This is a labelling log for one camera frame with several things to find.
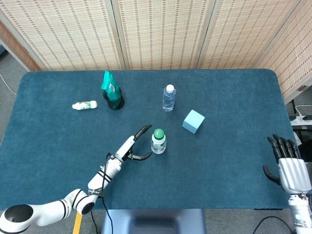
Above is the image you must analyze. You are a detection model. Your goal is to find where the beige woven screen panel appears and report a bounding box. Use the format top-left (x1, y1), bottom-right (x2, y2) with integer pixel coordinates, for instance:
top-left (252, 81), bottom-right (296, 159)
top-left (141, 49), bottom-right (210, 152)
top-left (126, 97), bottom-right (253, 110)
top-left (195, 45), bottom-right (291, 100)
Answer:
top-left (111, 0), bottom-right (216, 71)
top-left (0, 0), bottom-right (126, 72)
top-left (196, 0), bottom-right (297, 70)
top-left (257, 0), bottom-right (312, 104)

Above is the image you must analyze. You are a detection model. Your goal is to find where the black mesh pen cup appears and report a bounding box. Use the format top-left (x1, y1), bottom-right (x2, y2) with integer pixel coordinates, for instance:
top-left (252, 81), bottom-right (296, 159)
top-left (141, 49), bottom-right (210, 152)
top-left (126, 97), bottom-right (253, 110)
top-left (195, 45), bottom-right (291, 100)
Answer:
top-left (102, 87), bottom-right (125, 111)

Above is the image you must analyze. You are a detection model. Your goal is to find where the white power strip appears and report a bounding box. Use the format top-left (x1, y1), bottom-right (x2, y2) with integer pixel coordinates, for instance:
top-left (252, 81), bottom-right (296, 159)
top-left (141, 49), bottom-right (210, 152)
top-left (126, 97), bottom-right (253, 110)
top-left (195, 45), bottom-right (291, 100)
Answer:
top-left (289, 114), bottom-right (312, 126)

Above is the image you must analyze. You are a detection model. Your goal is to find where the green plastic package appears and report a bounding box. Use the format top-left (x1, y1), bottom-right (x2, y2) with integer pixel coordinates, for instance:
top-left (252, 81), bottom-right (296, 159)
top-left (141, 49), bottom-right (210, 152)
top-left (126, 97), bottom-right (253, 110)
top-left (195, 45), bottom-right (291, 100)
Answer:
top-left (100, 70), bottom-right (122, 101)

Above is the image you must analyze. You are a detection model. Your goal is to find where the white floor cable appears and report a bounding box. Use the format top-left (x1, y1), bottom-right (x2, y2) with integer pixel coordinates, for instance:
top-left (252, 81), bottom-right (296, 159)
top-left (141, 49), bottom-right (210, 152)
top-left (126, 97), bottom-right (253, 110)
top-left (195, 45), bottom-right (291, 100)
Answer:
top-left (0, 73), bottom-right (18, 96)

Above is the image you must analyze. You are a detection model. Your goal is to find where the clear plastic water bottle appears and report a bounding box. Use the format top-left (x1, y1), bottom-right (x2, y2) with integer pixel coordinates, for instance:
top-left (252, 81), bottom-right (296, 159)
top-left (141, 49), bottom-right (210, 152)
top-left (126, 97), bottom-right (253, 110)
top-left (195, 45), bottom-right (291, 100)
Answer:
top-left (162, 84), bottom-right (176, 113)

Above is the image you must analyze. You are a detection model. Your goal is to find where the yellow floor strip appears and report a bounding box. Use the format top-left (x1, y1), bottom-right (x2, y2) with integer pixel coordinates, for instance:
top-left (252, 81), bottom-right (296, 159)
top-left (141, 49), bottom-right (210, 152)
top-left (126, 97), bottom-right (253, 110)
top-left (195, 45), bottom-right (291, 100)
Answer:
top-left (72, 211), bottom-right (84, 234)

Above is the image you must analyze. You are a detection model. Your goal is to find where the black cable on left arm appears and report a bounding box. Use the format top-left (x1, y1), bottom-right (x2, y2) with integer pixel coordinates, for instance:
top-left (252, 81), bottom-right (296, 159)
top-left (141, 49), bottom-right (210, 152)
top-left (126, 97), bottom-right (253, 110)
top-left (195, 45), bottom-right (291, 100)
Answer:
top-left (96, 152), bottom-right (115, 234)

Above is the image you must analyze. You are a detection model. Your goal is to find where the blue grey robot torso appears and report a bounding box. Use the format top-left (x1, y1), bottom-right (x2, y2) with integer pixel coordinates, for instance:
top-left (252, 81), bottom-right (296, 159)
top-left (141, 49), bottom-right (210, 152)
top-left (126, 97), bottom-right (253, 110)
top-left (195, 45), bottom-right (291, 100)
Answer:
top-left (101, 209), bottom-right (207, 234)

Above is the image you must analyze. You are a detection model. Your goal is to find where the small white yogurt bottle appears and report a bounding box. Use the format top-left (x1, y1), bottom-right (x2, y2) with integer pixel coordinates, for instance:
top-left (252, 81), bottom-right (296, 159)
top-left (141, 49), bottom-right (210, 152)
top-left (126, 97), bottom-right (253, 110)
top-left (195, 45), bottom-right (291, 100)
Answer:
top-left (72, 100), bottom-right (98, 111)

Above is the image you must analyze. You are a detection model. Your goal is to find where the teal blue table mat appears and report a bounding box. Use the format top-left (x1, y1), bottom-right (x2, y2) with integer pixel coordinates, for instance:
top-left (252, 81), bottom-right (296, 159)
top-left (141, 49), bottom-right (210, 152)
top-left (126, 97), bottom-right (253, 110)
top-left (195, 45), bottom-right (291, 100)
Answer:
top-left (0, 69), bottom-right (297, 211)

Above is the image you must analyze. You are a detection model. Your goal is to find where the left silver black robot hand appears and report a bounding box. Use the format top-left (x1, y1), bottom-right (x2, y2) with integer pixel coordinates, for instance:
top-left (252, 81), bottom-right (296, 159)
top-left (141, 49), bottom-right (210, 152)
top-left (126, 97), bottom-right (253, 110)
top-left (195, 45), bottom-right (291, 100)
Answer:
top-left (114, 124), bottom-right (153, 163)

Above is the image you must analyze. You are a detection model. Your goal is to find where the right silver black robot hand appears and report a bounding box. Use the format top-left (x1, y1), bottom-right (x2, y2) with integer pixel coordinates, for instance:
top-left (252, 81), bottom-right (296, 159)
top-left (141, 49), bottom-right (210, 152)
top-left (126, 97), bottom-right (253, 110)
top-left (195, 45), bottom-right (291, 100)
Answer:
top-left (262, 133), bottom-right (312, 195)

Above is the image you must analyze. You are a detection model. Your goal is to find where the white bottle with green cap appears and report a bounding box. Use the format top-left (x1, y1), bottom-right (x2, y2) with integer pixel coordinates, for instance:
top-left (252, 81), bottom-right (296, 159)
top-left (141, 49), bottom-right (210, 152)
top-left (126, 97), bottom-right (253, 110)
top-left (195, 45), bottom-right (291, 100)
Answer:
top-left (150, 128), bottom-right (167, 155)

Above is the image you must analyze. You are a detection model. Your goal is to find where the black floor cable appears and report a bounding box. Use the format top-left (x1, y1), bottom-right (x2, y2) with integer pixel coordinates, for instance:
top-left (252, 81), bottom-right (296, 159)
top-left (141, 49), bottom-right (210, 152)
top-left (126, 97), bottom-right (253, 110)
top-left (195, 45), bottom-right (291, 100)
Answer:
top-left (253, 215), bottom-right (294, 234)

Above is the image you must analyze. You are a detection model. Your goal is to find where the light blue foam cube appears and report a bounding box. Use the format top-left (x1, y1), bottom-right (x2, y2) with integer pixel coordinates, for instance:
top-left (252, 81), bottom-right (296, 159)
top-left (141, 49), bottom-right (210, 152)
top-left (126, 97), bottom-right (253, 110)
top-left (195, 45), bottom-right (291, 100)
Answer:
top-left (182, 109), bottom-right (206, 135)

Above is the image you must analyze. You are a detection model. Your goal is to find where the reddish brown woven panel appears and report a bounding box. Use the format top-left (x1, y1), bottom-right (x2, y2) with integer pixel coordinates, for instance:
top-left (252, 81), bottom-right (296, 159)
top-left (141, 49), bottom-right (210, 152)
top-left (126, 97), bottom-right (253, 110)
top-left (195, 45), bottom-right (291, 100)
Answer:
top-left (0, 20), bottom-right (41, 72)

